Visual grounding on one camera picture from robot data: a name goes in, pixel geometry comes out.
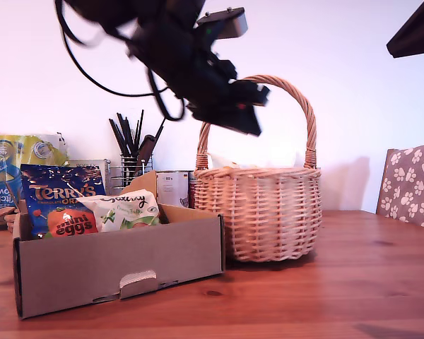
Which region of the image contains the white red Maltesers bag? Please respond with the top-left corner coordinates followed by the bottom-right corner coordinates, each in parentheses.
top-left (207, 151), bottom-right (250, 170)

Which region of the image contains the white Galaxy egg bag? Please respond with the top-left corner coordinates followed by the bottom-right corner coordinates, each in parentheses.
top-left (76, 189), bottom-right (161, 233)

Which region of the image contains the blue Terry's mini eggs bag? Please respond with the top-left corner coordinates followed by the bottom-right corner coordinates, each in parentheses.
top-left (20, 163), bottom-right (107, 240)

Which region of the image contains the white Porlex box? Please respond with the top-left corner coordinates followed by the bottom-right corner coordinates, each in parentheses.
top-left (69, 159), bottom-right (111, 195)

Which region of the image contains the brown cardboard box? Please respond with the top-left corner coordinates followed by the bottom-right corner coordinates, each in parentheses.
top-left (12, 170), bottom-right (226, 321)

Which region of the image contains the black chopstick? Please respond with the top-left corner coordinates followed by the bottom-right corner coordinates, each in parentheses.
top-left (107, 118), bottom-right (130, 159)
top-left (135, 109), bottom-right (145, 156)
top-left (149, 118), bottom-right (166, 148)
top-left (116, 112), bottom-right (134, 158)

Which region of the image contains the tin can white label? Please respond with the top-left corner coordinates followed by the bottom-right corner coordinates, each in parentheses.
top-left (156, 170), bottom-right (194, 209)

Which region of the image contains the chair with paw print cover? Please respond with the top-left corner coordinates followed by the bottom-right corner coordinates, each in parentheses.
top-left (376, 143), bottom-right (424, 231)

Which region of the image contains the yellow blue kitchen towel pack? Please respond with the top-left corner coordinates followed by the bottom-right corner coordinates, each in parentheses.
top-left (0, 132), bottom-right (71, 216)

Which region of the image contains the round cork coaster stack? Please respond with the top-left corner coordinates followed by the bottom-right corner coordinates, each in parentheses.
top-left (5, 215), bottom-right (21, 233)

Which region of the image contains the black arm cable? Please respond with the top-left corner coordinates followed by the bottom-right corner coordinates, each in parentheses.
top-left (54, 0), bottom-right (170, 98)
top-left (147, 69), bottom-right (187, 121)

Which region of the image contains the brown handled utensil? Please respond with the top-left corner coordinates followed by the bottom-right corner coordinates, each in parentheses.
top-left (136, 135), bottom-right (157, 176)

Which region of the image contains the woven wicker basket with handle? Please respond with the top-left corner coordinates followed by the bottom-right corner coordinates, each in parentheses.
top-left (193, 74), bottom-right (323, 263)

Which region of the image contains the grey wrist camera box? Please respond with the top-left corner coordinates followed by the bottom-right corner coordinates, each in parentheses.
top-left (196, 6), bottom-right (249, 40)

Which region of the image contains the wire utensil holder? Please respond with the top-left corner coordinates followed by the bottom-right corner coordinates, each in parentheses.
top-left (110, 155), bottom-right (155, 190)

